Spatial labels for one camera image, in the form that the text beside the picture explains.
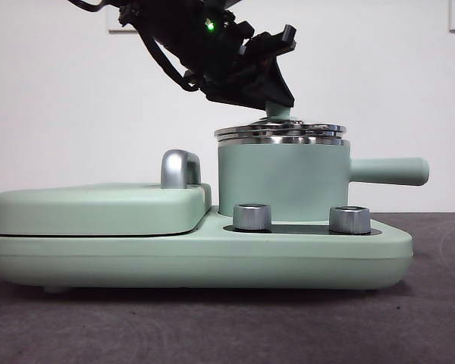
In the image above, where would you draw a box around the glass lid with green knob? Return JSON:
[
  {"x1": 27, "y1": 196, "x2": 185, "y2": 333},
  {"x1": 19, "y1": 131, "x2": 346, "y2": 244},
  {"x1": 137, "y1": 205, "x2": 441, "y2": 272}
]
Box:
[{"x1": 213, "y1": 99, "x2": 347, "y2": 140}]

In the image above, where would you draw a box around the silver control knob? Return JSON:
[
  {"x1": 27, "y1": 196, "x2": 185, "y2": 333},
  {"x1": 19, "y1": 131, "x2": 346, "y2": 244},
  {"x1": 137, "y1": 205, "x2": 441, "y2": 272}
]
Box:
[
  {"x1": 328, "y1": 206, "x2": 372, "y2": 234},
  {"x1": 232, "y1": 203, "x2": 272, "y2": 233}
]

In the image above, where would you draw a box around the green breakfast machine base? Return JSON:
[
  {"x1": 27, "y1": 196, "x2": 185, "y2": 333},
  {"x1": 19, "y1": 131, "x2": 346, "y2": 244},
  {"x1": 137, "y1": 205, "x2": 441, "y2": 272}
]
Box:
[{"x1": 0, "y1": 206, "x2": 415, "y2": 295}]

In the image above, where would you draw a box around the green griddle cover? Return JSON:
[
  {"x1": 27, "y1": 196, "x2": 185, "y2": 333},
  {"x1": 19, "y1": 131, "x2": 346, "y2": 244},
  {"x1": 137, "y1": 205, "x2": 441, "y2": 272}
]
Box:
[{"x1": 0, "y1": 183, "x2": 213, "y2": 238}]

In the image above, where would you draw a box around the green pot with handle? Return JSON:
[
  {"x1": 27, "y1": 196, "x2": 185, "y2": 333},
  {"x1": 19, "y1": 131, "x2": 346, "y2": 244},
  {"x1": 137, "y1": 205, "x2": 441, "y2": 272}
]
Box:
[{"x1": 216, "y1": 133, "x2": 430, "y2": 223}]

